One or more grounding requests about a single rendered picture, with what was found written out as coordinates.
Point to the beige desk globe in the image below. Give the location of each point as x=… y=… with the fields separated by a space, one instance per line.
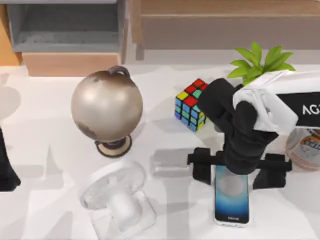
x=106 y=107

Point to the green potted plant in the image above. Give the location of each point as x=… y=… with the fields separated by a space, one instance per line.
x=257 y=63

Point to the smartphone with blue screen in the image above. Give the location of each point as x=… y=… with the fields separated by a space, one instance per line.
x=232 y=200

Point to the wooden cupboard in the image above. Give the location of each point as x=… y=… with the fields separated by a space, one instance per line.
x=8 y=45

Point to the white desk fan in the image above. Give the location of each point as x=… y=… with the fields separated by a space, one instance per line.
x=117 y=197

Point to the white jar with orange label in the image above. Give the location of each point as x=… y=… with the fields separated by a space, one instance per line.
x=303 y=150

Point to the multicoloured puzzle cube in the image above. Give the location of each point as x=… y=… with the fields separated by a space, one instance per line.
x=190 y=105

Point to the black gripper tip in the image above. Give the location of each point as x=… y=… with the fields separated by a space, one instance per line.
x=6 y=165

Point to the pale grey rounded box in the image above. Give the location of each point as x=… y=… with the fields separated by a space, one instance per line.
x=171 y=162

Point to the pale wooden drawer front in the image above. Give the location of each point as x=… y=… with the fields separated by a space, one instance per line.
x=71 y=63

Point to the wooden open shelf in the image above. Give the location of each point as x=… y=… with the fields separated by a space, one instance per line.
x=225 y=25

